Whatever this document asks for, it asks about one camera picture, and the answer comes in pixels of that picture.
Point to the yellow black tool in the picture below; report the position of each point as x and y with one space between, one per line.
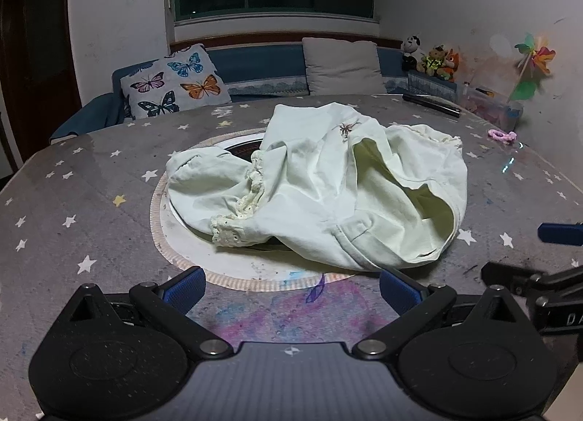
483 91

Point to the dark wooden door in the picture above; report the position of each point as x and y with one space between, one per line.
36 61

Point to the grey star print tablecloth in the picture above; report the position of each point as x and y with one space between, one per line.
68 184

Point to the colourful pinwheel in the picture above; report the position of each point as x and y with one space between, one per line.
539 56

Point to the pale green shirt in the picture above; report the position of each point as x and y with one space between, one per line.
319 184

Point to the orange fox plush toy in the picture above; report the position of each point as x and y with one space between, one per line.
451 63

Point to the blue sofa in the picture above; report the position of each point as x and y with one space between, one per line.
255 65

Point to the panda plush toy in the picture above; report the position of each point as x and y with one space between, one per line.
411 45

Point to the black remote control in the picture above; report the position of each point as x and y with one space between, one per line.
432 104

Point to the brown bear plush toy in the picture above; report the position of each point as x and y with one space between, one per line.
432 61

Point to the butterfly print pillow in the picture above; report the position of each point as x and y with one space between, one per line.
173 84

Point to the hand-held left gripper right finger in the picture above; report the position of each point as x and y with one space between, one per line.
401 291

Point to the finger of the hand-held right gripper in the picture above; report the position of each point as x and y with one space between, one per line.
560 233
505 274

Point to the round built-in table cooker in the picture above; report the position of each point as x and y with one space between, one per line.
191 248

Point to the grey pillow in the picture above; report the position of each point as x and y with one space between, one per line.
341 65

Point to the clear plastic storage box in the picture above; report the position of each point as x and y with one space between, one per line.
492 109

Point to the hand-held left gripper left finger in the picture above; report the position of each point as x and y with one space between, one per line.
186 286

